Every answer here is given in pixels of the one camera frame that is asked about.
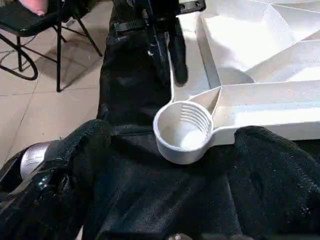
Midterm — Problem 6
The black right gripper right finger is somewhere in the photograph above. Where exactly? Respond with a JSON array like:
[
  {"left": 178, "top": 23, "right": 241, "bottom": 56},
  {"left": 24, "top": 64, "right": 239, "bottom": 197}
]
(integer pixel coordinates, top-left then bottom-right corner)
[{"left": 234, "top": 125, "right": 320, "bottom": 240}]

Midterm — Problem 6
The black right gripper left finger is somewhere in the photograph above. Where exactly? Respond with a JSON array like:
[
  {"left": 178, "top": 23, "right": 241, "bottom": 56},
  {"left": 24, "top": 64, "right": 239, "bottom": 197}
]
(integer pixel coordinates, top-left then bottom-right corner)
[{"left": 0, "top": 119, "right": 113, "bottom": 240}]

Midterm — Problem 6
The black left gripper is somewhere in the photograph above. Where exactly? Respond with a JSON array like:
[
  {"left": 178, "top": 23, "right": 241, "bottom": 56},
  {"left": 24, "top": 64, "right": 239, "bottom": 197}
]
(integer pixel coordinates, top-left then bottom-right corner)
[{"left": 112, "top": 0, "right": 206, "bottom": 85}]

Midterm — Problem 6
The silver metal cylinder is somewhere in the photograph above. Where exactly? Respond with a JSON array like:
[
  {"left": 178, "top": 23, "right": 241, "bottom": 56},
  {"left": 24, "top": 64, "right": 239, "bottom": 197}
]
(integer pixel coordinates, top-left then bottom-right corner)
[{"left": 19, "top": 141, "right": 52, "bottom": 181}]

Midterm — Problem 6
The black work mat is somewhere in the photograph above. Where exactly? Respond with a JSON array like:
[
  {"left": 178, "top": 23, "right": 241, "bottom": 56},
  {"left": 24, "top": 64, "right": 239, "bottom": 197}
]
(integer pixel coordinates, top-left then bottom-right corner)
[{"left": 79, "top": 0, "right": 320, "bottom": 240}]

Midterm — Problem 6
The pink cushion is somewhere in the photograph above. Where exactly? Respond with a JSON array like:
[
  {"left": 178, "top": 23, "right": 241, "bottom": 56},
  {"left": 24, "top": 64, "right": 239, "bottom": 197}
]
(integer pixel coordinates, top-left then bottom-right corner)
[{"left": 23, "top": 0, "right": 48, "bottom": 16}]

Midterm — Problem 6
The black folding chair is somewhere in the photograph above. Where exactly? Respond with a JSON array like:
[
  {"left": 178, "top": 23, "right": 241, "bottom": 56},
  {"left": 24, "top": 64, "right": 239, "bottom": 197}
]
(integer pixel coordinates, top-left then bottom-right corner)
[{"left": 0, "top": 0, "right": 104, "bottom": 93}]

